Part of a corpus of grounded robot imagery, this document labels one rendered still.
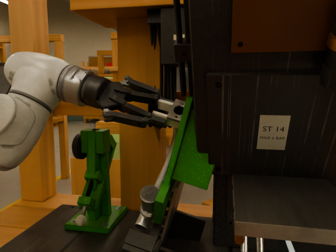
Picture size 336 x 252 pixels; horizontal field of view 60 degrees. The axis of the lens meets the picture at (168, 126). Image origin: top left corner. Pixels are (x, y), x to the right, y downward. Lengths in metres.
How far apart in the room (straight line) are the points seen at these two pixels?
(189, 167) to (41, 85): 0.38
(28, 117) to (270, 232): 0.52
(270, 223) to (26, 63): 0.61
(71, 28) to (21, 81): 11.28
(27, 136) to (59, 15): 11.64
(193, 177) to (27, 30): 0.79
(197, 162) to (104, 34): 10.97
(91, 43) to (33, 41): 10.49
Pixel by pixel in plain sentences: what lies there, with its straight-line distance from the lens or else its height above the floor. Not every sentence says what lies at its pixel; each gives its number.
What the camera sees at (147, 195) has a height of 1.08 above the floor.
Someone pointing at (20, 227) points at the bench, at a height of 0.88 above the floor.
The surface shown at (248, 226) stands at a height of 1.12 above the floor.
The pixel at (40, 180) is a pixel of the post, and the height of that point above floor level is 0.96.
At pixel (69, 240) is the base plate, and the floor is 0.90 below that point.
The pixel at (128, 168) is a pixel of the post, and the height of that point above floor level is 1.02.
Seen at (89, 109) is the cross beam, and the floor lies 1.21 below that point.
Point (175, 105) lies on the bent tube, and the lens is 0.65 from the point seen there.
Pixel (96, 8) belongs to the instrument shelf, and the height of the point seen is 1.50.
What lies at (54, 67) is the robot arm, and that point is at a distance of 0.73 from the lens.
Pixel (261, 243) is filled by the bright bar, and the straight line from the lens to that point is 0.53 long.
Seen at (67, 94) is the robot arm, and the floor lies 1.27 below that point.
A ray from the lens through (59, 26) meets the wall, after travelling 12.22.
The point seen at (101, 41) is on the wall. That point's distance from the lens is 11.45.
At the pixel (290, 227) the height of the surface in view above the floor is 1.13.
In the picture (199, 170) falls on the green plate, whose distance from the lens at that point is 0.55.
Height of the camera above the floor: 1.29
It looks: 8 degrees down
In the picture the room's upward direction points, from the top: straight up
